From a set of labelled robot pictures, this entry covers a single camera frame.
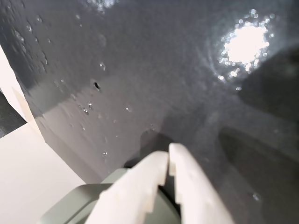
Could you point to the black textured mat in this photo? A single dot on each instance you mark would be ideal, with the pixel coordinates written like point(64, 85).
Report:
point(9, 116)

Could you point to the dark grey board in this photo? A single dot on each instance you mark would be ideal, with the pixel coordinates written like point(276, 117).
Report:
point(149, 70)

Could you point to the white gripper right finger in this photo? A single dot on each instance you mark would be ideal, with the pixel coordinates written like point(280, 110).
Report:
point(196, 193)

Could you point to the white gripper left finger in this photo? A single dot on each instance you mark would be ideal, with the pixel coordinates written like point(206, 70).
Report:
point(133, 193)

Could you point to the sage green steel-lined cup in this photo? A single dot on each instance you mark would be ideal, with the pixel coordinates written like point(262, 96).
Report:
point(74, 205)

